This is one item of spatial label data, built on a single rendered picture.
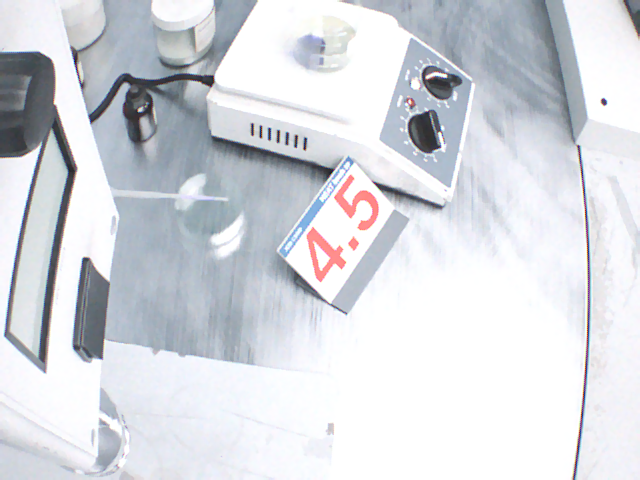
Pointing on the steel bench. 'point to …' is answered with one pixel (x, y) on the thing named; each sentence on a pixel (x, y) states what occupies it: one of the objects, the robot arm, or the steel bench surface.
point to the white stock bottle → (82, 21)
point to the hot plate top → (260, 86)
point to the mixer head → (50, 243)
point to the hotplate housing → (330, 133)
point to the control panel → (411, 69)
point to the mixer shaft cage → (108, 440)
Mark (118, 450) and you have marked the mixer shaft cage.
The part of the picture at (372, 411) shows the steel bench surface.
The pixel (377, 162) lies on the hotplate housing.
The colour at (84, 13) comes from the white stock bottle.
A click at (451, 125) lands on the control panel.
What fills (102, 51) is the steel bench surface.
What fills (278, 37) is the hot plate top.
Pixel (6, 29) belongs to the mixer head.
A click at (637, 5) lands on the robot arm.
